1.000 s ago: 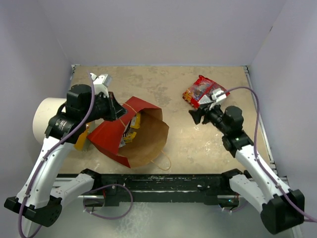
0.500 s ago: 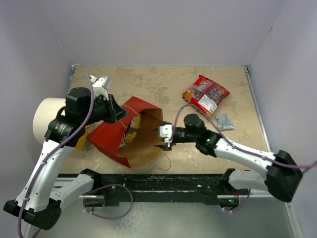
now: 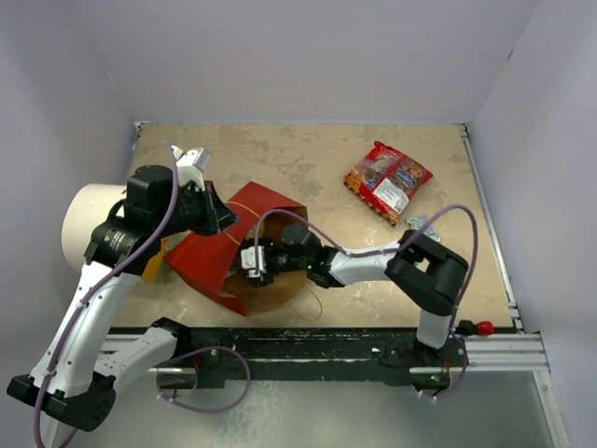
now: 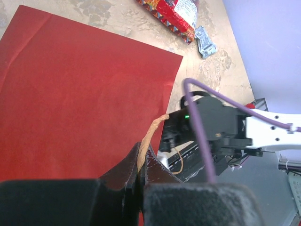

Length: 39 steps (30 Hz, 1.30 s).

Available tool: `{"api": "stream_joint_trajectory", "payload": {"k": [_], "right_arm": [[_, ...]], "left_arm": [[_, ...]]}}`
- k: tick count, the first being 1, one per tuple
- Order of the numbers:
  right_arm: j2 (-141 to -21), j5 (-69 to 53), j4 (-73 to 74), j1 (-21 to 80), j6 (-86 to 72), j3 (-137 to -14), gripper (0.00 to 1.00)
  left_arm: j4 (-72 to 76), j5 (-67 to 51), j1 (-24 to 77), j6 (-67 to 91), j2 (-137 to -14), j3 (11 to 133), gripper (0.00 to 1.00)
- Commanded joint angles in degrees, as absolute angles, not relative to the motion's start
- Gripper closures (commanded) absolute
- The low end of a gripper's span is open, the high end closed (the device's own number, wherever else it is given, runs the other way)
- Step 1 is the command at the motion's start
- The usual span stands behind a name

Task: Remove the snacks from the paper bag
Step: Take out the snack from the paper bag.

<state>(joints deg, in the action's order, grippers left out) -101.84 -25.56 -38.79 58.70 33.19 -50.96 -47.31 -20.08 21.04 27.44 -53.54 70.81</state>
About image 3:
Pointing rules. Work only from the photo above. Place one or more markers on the red snack packet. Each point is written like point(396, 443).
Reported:
point(386, 180)

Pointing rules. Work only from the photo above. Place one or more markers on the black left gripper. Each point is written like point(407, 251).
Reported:
point(216, 215)

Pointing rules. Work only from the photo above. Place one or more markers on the silver foil snack packet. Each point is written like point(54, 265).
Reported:
point(423, 222)

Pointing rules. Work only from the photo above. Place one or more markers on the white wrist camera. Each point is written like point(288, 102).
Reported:
point(191, 161)
point(253, 261)

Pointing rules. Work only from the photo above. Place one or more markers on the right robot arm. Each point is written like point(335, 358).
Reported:
point(429, 273)

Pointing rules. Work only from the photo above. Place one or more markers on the aluminium table frame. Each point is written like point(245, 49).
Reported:
point(502, 352)

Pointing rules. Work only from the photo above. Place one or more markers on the red paper bag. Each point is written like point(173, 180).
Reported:
point(212, 265)

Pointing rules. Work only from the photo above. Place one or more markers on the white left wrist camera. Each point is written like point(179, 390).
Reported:
point(191, 161)

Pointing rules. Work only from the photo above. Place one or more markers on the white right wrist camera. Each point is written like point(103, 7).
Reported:
point(253, 261)

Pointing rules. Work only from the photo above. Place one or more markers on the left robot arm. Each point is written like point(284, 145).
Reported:
point(70, 384)

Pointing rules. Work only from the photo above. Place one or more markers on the red emergency stop button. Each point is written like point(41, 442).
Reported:
point(470, 328)

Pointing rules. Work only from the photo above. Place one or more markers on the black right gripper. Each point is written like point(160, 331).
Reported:
point(265, 279)

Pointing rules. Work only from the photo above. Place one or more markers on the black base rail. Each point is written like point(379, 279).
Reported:
point(391, 356)

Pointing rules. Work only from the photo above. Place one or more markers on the yellow roll holder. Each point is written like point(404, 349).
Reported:
point(157, 269)

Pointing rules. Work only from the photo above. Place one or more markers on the white paper roll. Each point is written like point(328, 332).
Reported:
point(88, 209)

